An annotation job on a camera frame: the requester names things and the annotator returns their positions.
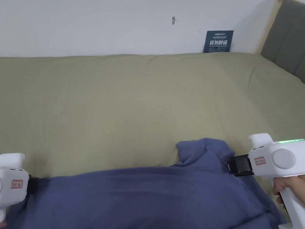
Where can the dark blue shirt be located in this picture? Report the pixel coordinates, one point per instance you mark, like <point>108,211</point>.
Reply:
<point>133,193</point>

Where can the bed with pale green sheet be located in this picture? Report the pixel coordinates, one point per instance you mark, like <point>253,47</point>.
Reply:
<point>119,100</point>

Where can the person's right hand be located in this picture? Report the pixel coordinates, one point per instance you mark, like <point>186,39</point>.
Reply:
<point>289,182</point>

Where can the grey padded headboard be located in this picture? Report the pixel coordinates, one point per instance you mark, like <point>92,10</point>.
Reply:
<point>286,35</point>

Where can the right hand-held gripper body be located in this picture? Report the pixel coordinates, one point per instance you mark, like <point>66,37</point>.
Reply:
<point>274,159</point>

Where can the wall hook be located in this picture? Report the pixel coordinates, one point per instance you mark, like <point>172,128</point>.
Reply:
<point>173,20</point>

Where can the dark blue sign card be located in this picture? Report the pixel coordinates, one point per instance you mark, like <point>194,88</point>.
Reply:
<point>218,41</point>

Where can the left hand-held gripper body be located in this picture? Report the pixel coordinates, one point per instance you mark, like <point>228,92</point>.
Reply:
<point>10,176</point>

